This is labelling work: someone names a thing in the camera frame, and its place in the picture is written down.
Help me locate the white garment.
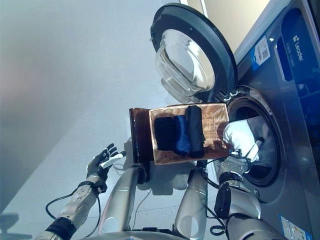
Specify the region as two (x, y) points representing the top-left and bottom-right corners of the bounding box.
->
(222, 119), (264, 163)

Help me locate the rectangular wicker laundry basket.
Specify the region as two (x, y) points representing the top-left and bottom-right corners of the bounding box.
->
(148, 101), (233, 166)

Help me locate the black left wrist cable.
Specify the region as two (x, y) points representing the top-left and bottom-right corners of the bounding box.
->
(44, 190), (103, 239)

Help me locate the blue garment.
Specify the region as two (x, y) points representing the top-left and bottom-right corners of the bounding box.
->
(173, 114), (193, 156)

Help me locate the round glass washing machine door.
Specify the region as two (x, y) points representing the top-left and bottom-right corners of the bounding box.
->
(149, 2), (239, 104)

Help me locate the silver robot leg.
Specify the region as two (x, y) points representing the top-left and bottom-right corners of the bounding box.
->
(173, 161), (210, 238)
(97, 162), (151, 235)

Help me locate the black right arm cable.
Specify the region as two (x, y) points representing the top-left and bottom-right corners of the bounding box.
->
(198, 154), (241, 238)

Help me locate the glossy brown wooden stool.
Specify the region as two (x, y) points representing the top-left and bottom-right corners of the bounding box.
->
(128, 107), (158, 165)

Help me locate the colourful instruction sticker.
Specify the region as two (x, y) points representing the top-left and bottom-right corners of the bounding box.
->
(280, 215), (314, 240)

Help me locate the white counter cabinet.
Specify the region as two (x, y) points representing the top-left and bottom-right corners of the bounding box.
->
(178, 0), (273, 55)

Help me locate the black folded garment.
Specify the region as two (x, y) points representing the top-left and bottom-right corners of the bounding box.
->
(153, 116), (179, 153)

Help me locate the thin white floor cable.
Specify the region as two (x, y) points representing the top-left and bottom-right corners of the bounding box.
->
(113, 159), (129, 171)
(134, 189), (154, 226)

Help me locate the black garment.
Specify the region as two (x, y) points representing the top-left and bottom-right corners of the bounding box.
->
(184, 104), (208, 159)
(153, 116), (179, 153)

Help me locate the grey front-load washing machine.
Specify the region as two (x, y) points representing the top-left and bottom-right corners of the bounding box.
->
(217, 0), (320, 240)

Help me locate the left silver robot leg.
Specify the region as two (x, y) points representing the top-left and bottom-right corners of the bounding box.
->
(97, 162), (151, 235)

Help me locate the right silver robot leg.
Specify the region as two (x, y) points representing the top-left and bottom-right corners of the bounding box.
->
(173, 161), (210, 238)

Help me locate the blue white energy label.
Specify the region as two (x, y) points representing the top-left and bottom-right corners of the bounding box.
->
(250, 35), (273, 70)

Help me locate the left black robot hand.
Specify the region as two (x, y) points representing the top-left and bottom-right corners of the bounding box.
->
(86, 143), (128, 181)

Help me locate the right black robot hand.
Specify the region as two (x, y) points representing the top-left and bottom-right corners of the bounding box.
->
(243, 136), (265, 163)

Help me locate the grey robot torso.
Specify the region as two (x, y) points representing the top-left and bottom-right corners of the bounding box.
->
(92, 229), (226, 240)

